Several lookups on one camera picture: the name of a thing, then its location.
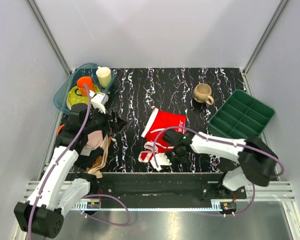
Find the teal transparent plastic basin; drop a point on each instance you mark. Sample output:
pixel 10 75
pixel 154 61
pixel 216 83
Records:
pixel 87 69

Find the pile of mixed clothes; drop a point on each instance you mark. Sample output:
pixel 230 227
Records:
pixel 94 163

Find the aluminium rail frame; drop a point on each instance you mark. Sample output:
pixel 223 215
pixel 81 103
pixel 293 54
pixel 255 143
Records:
pixel 187 197

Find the orange mug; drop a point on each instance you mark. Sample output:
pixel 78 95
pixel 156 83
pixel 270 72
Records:
pixel 85 84

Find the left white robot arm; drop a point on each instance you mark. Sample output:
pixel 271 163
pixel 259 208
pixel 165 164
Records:
pixel 44 210

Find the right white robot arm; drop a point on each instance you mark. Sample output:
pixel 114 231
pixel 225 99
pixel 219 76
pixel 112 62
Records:
pixel 256 160

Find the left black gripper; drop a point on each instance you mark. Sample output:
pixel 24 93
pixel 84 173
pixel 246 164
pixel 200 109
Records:
pixel 117 123

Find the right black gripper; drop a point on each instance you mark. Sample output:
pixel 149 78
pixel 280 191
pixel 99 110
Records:
pixel 180 162

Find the cream yellow cup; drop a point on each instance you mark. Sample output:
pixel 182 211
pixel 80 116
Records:
pixel 104 75

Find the beige ceramic mug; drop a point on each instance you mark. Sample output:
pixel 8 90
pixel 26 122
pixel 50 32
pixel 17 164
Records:
pixel 202 94

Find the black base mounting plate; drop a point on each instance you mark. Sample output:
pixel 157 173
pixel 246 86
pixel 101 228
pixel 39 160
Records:
pixel 148 182

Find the red underwear white trim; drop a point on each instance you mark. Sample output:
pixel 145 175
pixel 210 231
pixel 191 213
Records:
pixel 158 121

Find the green divided organizer tray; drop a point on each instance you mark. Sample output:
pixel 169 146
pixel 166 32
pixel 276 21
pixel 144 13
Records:
pixel 240 117

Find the yellow green dotted plate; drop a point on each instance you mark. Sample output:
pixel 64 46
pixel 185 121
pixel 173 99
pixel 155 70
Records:
pixel 75 96

